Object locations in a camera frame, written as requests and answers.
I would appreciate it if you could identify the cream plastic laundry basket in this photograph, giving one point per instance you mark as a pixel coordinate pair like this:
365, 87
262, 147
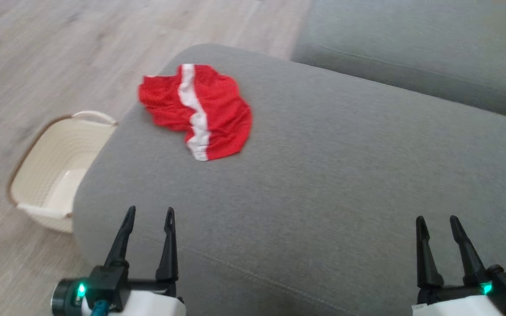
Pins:
51, 171

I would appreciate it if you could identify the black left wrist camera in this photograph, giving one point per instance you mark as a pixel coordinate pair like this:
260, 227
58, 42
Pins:
103, 281

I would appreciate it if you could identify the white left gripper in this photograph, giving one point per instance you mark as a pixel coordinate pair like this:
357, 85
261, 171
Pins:
147, 305

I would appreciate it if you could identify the grey sofa seat cushion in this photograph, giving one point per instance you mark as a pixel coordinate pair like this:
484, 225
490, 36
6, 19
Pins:
323, 197

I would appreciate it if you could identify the red and white shirt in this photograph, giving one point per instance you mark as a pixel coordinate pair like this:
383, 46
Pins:
218, 114

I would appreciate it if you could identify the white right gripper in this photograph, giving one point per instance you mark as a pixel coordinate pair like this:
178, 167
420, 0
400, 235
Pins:
455, 305

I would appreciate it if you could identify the grey sofa back cushion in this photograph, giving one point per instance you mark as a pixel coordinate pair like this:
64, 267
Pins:
411, 44

